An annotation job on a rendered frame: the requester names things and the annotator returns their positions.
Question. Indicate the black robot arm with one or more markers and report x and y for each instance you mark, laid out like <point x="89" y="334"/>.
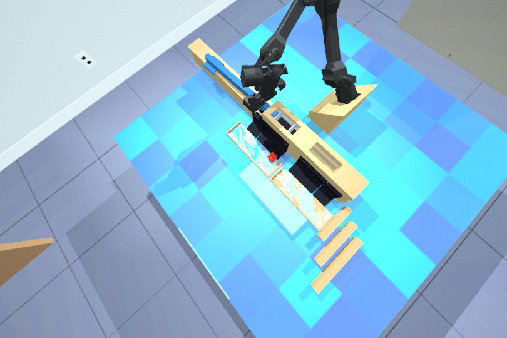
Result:
<point x="335" y="73"/>

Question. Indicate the red cube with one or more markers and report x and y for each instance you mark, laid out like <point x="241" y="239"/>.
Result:
<point x="271" y="156"/>

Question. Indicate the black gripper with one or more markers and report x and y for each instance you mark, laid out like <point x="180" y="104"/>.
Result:
<point x="255" y="101"/>

